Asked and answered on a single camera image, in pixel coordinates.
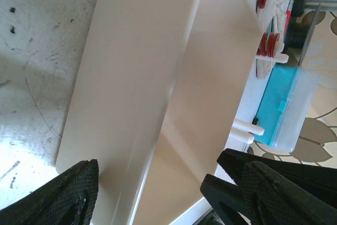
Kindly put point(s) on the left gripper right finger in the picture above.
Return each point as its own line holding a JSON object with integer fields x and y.
{"x": 273, "y": 199}

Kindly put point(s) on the cream plastic tray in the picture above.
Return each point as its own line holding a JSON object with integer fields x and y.
{"x": 158, "y": 88}

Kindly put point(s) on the clear teal storage box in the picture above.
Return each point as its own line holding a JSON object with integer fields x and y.
{"x": 284, "y": 106}

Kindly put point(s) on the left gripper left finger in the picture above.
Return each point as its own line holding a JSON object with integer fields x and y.
{"x": 69, "y": 198}

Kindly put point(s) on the short red spring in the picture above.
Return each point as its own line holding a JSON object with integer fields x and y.
{"x": 268, "y": 44}

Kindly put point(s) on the beige work glove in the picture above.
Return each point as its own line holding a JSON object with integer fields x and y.
{"x": 273, "y": 12}

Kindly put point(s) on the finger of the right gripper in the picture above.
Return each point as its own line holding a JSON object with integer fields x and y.
{"x": 227, "y": 198}

